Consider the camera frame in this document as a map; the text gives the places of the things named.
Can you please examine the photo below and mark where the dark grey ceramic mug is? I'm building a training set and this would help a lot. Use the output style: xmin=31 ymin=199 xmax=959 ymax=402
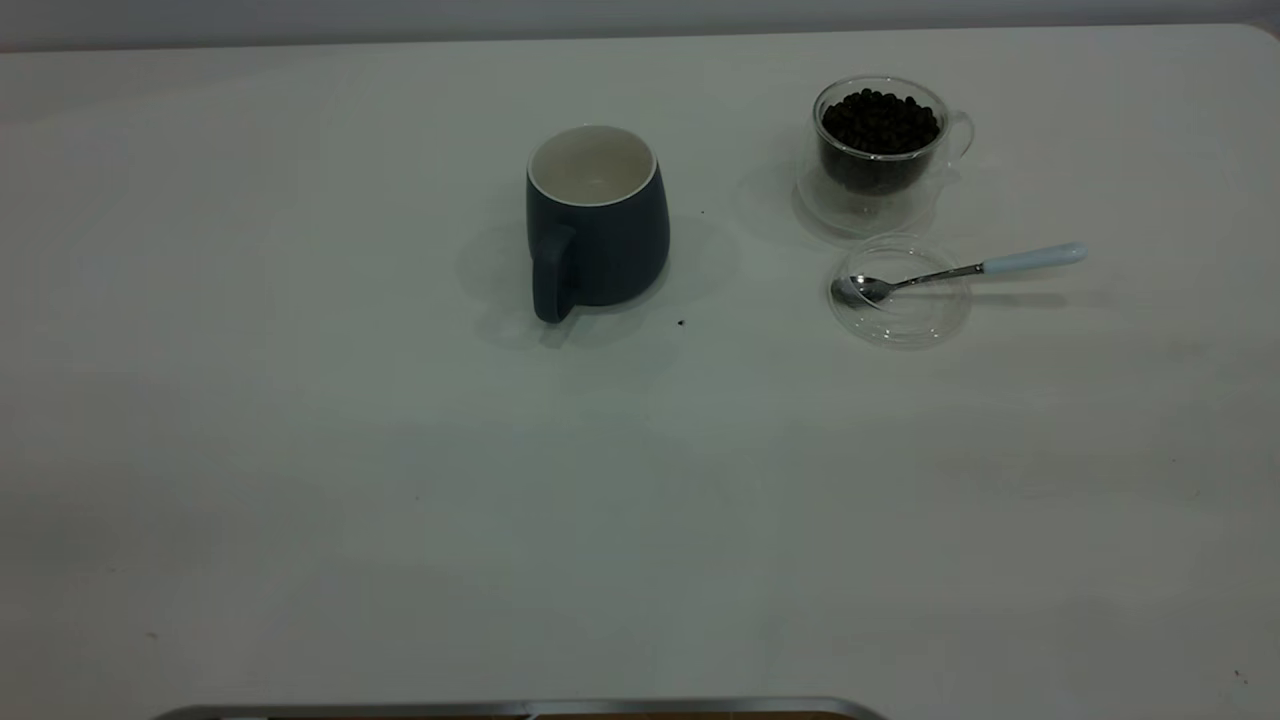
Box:
xmin=526 ymin=124 xmax=672 ymax=324

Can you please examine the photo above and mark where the metal spoon light blue handle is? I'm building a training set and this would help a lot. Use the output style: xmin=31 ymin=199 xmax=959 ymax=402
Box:
xmin=832 ymin=243 xmax=1089 ymax=309

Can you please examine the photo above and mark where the clear glass lid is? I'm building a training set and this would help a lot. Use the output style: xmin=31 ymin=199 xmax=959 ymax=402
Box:
xmin=828 ymin=233 xmax=973 ymax=349

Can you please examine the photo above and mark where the dark coffee beans pile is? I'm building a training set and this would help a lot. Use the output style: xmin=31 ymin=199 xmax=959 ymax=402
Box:
xmin=820 ymin=88 xmax=943 ymax=196

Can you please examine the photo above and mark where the clear glass saucer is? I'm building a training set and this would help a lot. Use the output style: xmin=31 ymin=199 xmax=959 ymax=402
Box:
xmin=795 ymin=165 xmax=947 ymax=239

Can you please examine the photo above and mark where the clear glass handled cup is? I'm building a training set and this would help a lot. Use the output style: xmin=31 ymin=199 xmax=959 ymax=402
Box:
xmin=812 ymin=76 xmax=975 ymax=213

